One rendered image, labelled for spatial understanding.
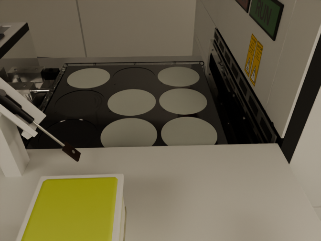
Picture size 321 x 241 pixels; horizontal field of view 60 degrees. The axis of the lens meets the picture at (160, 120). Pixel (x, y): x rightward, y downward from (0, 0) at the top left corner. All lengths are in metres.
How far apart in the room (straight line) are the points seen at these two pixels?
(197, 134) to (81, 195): 0.30
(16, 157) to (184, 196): 0.20
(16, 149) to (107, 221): 0.17
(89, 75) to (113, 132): 0.24
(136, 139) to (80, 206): 0.27
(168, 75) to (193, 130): 0.21
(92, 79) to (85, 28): 1.89
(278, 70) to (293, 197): 0.17
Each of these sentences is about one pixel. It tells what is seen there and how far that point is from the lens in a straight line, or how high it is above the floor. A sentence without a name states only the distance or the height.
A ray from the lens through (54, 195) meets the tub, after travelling 0.25.
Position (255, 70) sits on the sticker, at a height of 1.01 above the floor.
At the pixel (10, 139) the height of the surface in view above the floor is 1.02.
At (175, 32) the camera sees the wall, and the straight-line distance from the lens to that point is 2.37.
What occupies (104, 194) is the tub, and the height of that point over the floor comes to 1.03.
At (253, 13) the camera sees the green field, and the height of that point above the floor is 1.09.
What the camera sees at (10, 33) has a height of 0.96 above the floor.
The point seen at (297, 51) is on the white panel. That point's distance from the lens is 0.37.
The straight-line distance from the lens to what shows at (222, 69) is 0.65.
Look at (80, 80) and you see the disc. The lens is 0.69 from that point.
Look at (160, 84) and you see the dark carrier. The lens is 0.64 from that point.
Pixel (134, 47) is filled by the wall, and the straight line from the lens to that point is 2.48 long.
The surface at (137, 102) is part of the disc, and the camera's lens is 0.59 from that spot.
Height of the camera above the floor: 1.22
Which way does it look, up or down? 37 degrees down
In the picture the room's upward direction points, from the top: straight up
